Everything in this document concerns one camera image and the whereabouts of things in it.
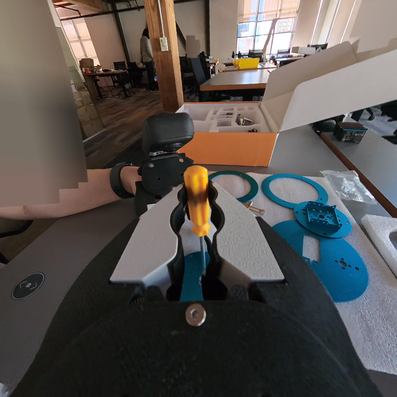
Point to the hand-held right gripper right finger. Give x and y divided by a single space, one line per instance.
248 248

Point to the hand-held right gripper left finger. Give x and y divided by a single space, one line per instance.
149 248

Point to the yellow screwdriver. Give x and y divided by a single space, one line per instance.
198 198

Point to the small blue round plate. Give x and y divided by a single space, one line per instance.
192 279

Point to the person's left forearm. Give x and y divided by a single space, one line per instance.
77 204

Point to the person's left hand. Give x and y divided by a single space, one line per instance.
129 181

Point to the metal cross wrench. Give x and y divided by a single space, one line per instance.
254 211

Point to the black wristband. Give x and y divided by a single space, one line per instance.
114 183

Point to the white foam box insert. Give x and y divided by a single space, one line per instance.
198 114

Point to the orange cardboard box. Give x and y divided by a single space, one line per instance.
229 149

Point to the large blue plate with cutout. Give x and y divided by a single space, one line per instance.
341 279

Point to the bag of metal parts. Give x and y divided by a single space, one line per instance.
242 120

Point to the wooden pillar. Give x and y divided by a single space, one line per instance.
164 77

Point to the black office chair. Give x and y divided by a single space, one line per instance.
198 74

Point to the brown wooden table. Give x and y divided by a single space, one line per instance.
105 74

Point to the clear plastic bag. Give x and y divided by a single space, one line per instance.
347 186

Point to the white foam block with hole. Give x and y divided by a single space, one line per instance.
377 226

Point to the white electrical box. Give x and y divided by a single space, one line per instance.
163 43

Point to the white foam sheet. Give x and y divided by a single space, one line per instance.
372 325

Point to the stack of black boxes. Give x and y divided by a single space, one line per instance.
350 133

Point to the metal conduit pipe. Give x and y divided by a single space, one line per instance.
159 18

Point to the grid-pane window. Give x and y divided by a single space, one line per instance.
248 34

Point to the blue disc with square bracket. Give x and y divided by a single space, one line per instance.
341 223

